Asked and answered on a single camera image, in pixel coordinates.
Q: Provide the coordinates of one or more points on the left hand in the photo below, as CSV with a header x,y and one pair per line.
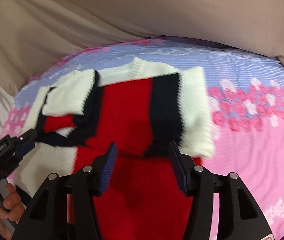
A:
x,y
13,210

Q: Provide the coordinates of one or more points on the beige curtain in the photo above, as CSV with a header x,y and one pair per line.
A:
x,y
35,34

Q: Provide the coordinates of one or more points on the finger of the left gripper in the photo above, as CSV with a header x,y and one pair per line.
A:
x,y
21,146

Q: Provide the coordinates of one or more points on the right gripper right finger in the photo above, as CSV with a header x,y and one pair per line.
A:
x,y
240,217

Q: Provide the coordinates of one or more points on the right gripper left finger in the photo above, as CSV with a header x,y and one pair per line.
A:
x,y
63,207

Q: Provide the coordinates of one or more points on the red white black knit sweater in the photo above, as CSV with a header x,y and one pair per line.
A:
x,y
141,106

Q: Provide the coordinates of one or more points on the pink floral bed sheet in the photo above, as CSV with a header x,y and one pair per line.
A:
x,y
246,96

